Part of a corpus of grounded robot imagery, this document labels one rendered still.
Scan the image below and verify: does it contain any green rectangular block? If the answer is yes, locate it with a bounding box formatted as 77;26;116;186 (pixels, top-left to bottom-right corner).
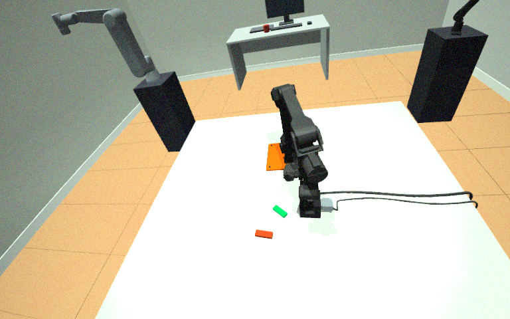
273;205;288;218

